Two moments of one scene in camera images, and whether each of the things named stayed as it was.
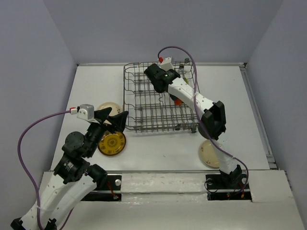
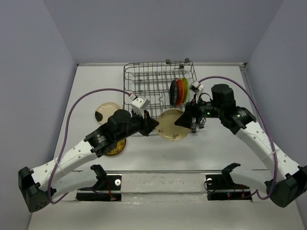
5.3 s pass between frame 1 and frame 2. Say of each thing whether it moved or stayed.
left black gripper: moved
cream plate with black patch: stayed
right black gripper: moved
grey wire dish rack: stayed
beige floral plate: moved
